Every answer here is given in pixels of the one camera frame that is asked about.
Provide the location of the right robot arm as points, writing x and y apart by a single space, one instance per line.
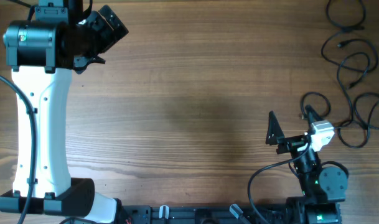
323 184

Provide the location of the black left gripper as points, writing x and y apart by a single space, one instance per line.
96 21

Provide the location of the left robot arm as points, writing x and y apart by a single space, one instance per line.
57 40

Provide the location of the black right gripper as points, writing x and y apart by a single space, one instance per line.
275 131

